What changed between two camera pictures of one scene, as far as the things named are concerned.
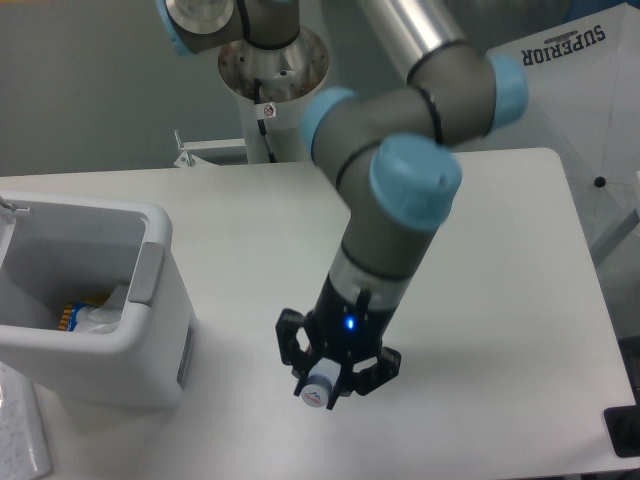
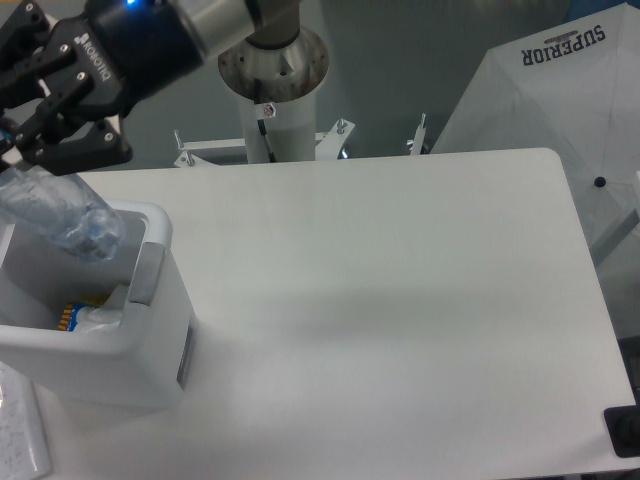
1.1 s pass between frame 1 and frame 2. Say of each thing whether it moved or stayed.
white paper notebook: stayed
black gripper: moved
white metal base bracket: stayed
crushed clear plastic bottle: moved
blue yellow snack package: stayed
